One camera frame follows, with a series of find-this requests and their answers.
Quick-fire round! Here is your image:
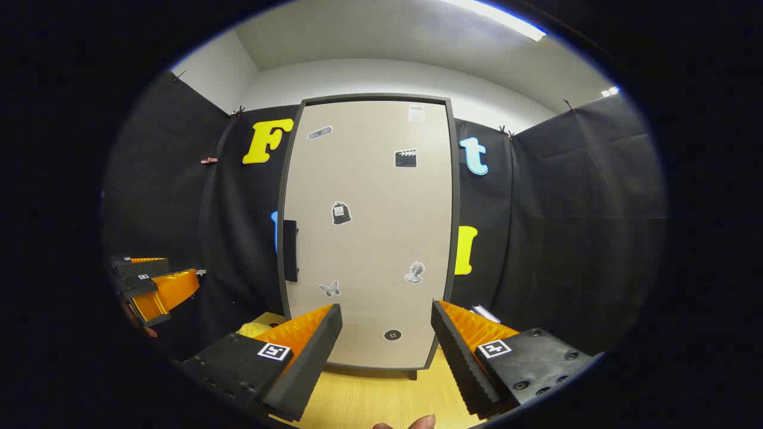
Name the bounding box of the beige cabinet door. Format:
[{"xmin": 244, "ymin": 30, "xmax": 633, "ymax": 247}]
[{"xmin": 280, "ymin": 98, "xmax": 457, "ymax": 373}]

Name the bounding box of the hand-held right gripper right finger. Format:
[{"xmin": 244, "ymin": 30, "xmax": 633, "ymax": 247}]
[{"xmin": 430, "ymin": 299, "xmax": 597, "ymax": 421}]

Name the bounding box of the black cabinet door handle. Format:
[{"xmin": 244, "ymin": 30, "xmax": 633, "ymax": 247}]
[{"xmin": 283, "ymin": 219, "xmax": 299, "ymax": 282}]

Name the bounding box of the long ceiling light panel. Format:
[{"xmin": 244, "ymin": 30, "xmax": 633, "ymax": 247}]
[{"xmin": 440, "ymin": 0, "xmax": 547, "ymax": 42}]

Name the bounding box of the black backdrop cloth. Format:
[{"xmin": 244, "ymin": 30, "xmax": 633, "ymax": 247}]
[{"xmin": 103, "ymin": 69, "xmax": 668, "ymax": 365}]

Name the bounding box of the dark grey cabinet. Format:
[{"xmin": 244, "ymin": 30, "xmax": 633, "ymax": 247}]
[{"xmin": 277, "ymin": 92, "xmax": 463, "ymax": 382}]

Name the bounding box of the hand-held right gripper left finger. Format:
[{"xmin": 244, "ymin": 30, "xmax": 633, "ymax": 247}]
[{"xmin": 173, "ymin": 303, "xmax": 344, "ymax": 422}]

